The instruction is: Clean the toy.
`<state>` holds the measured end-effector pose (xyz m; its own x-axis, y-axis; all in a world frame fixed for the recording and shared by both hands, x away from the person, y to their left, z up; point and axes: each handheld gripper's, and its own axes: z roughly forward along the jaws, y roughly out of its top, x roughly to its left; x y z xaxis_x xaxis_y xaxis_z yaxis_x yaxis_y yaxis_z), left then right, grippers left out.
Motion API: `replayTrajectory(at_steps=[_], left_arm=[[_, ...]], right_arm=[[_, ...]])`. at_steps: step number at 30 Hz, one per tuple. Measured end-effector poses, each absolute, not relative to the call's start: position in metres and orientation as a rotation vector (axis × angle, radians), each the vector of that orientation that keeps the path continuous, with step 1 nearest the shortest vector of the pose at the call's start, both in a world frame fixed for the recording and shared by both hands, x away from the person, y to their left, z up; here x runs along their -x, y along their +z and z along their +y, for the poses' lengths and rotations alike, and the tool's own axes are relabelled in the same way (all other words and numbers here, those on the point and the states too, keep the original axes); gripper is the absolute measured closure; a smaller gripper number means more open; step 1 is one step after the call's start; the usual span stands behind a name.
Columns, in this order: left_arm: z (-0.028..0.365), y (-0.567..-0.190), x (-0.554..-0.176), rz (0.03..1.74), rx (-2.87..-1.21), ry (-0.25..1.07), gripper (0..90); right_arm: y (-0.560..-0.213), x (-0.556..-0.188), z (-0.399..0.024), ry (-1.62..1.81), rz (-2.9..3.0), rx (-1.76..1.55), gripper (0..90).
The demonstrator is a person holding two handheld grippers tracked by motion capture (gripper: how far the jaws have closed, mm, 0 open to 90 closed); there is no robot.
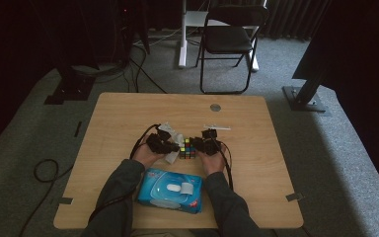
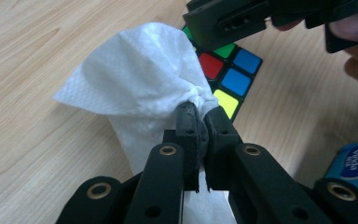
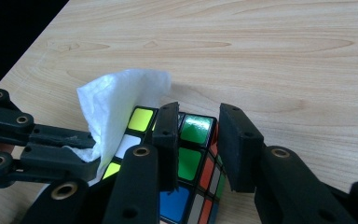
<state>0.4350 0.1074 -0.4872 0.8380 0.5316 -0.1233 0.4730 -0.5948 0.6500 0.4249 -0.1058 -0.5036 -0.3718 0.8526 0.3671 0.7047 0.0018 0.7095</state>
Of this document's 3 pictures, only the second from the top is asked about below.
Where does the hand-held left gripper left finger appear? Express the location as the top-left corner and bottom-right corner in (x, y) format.
(124, 101), (200, 224)

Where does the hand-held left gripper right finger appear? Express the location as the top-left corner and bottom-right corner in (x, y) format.
(202, 105), (334, 224)

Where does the multicoloured puzzle cube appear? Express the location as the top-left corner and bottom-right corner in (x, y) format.
(181, 24), (264, 123)

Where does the white wet wipe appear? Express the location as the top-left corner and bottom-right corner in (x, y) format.
(51, 21), (238, 224)

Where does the blue wet wipe packet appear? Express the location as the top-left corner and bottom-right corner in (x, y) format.
(324, 133), (358, 203)

